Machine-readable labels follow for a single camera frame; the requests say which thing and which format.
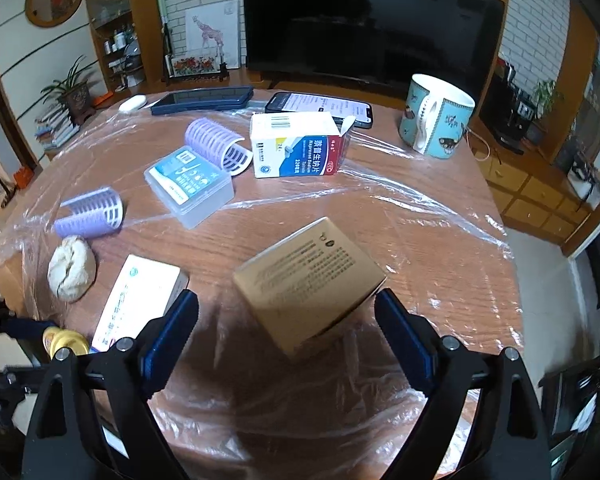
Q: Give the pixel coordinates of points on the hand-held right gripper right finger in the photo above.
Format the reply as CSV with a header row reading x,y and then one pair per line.
x,y
405,340

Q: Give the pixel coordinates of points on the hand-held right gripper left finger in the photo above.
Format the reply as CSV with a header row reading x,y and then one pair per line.
x,y
172,330

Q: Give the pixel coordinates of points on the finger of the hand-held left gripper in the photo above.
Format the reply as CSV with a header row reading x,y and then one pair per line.
x,y
5,382
17,327

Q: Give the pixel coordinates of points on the yellow round container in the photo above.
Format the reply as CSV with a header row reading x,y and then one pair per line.
x,y
67,342

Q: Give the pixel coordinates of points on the brown cardboard box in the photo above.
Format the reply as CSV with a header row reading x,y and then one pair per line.
x,y
305,280

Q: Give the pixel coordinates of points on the flat white paper box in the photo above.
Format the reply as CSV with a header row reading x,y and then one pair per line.
x,y
137,305

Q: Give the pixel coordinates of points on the white crumpled dough lump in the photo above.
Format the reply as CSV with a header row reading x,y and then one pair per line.
x,y
71,272

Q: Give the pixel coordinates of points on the purple hair roller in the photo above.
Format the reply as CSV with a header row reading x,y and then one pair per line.
x,y
90,212
212,142

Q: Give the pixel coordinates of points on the clear plastic floss box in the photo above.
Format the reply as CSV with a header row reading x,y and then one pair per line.
x,y
187,185

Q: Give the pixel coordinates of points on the wooden cabinet with drawers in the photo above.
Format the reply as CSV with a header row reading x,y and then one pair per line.
x,y
535,190

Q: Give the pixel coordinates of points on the stack of books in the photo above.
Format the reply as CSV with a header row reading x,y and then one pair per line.
x,y
55,130

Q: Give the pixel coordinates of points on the white blue red medicine box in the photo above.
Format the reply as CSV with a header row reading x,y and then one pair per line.
x,y
297,145

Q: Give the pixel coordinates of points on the teal patterned mug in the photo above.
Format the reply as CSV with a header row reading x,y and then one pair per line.
x,y
432,115

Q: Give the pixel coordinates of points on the white earbuds case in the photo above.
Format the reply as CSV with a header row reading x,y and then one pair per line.
x,y
132,103

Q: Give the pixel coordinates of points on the dark blue smartphone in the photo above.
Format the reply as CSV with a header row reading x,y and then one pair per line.
x,y
202,100

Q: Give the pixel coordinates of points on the potted plant with long leaves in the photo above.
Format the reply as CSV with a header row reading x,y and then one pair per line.
x,y
72,92

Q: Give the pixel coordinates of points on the smartphone with lit screen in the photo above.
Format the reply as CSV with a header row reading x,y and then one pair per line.
x,y
320,107

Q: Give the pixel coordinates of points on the framed red flower picture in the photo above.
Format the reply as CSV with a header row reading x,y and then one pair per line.
x,y
195,67

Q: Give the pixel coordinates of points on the small leafy potted plant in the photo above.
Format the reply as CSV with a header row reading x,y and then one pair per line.
x,y
545,102

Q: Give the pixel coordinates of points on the wooden shelf with bottles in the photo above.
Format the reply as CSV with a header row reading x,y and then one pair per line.
x,y
122,45

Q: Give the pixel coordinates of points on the giraffe painting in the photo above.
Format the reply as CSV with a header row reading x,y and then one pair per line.
x,y
212,35

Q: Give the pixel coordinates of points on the black flat television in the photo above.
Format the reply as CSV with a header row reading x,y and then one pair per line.
x,y
370,25

